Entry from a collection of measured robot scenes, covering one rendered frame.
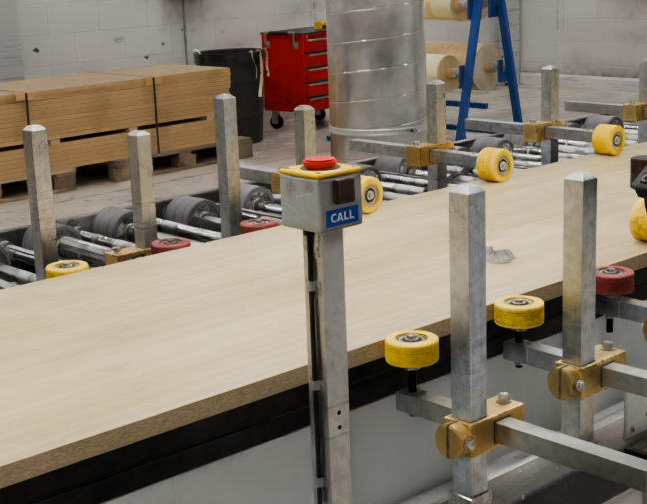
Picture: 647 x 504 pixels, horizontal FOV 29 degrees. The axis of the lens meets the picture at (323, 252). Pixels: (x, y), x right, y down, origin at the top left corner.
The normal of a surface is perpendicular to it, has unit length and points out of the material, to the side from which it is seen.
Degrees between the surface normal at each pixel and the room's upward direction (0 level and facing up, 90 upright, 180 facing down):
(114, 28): 90
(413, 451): 90
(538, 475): 0
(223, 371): 0
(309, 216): 90
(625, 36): 90
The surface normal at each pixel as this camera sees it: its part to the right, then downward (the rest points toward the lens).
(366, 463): 0.68, 0.15
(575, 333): -0.74, 0.19
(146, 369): -0.04, -0.97
